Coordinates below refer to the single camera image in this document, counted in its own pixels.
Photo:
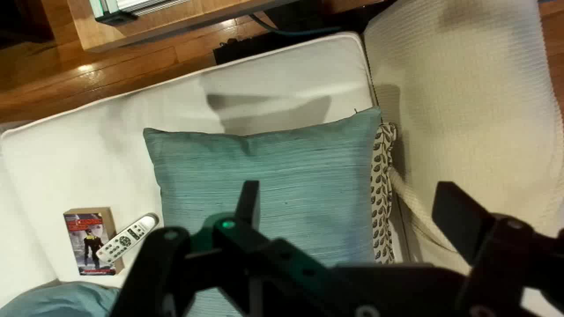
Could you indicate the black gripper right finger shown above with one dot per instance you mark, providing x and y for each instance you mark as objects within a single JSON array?
[{"x": 493, "y": 257}]

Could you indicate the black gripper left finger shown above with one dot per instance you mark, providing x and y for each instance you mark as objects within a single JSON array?
[{"x": 158, "y": 264}]

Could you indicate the leaf pattern pillow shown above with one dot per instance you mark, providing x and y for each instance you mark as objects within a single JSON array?
[{"x": 381, "y": 193}]

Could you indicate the white remote control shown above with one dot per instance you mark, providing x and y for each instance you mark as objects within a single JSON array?
[{"x": 125, "y": 237}]

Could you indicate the white fabric sofa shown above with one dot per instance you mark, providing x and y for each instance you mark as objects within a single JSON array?
[{"x": 93, "y": 151}]

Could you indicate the beige textured throw blanket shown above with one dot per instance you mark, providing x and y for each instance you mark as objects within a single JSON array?
[{"x": 469, "y": 98}]

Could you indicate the wooden table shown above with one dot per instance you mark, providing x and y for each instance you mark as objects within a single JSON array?
[{"x": 176, "y": 26}]

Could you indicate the aluminium frame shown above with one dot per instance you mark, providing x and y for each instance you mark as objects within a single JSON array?
[{"x": 125, "y": 5}]

